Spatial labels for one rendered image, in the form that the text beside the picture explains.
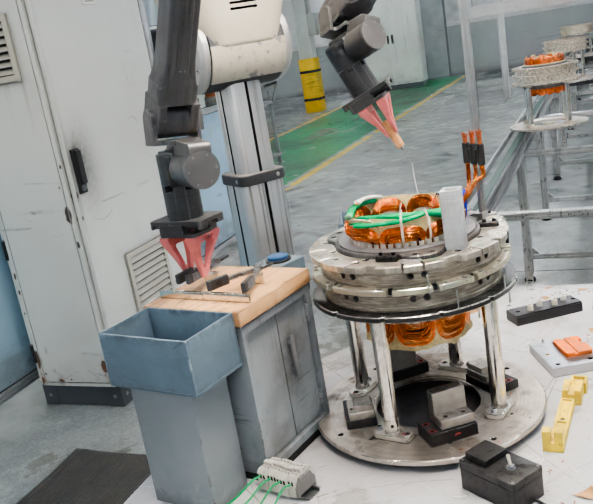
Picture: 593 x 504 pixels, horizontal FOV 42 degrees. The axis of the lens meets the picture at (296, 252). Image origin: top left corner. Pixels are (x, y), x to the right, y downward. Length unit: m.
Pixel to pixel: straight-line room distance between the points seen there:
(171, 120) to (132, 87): 2.54
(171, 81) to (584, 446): 0.81
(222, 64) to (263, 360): 0.62
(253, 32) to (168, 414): 0.78
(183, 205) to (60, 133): 2.10
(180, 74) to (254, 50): 0.44
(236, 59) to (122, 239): 2.07
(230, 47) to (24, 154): 1.95
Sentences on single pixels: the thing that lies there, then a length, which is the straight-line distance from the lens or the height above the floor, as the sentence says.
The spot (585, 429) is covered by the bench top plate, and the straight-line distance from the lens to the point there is 1.31.
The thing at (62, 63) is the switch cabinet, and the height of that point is 1.48.
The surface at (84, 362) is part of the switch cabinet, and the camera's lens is 3.58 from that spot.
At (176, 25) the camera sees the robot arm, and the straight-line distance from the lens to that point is 1.13.
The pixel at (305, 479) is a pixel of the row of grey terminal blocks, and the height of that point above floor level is 0.81.
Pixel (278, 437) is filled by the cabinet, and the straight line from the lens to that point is 1.26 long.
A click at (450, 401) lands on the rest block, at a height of 0.85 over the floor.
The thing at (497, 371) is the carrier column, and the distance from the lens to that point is 1.28.
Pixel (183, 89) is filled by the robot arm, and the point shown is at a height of 1.38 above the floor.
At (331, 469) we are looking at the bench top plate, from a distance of 1.26.
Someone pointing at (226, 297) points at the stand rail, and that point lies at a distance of 1.18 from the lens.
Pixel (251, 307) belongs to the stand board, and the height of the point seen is 1.06.
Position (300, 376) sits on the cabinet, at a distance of 1.30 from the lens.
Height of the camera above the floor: 1.43
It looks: 15 degrees down
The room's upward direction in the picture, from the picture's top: 10 degrees counter-clockwise
